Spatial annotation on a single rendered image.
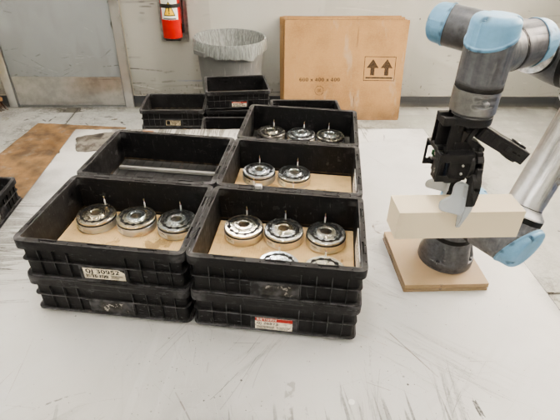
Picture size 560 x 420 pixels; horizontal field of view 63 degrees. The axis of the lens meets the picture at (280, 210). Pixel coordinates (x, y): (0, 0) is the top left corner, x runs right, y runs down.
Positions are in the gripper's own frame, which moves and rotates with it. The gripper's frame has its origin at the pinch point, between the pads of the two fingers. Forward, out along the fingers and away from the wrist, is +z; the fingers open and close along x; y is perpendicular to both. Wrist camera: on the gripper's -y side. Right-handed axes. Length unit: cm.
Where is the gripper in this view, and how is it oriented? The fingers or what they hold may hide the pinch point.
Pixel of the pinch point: (455, 210)
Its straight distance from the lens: 93.6
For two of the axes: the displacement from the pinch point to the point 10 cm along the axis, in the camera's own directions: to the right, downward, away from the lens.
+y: -10.0, 0.1, -0.5
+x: 0.5, 5.7, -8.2
